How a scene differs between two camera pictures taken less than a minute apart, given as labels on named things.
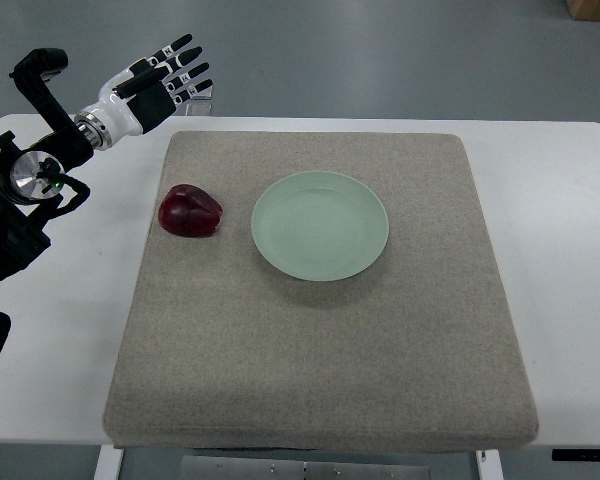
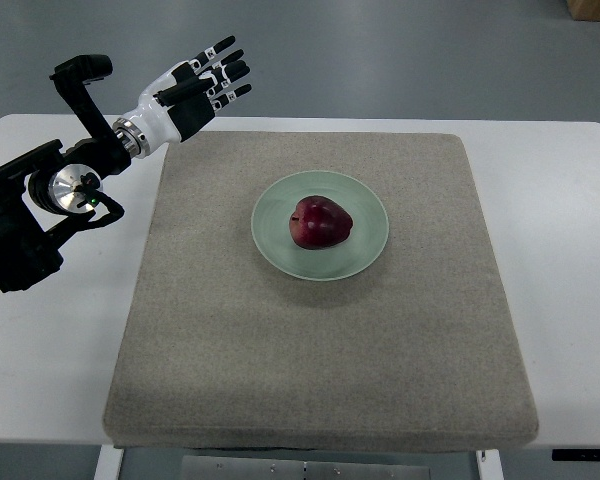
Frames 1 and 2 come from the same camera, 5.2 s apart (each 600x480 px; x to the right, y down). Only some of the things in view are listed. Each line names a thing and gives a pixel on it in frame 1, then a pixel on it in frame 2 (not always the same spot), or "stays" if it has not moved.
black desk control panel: [586, 454] stays
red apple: [189, 211] → [318, 223]
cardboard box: [594, 10] stays
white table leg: [109, 462] stays
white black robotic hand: [135, 100] → [180, 103]
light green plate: [320, 226] stays
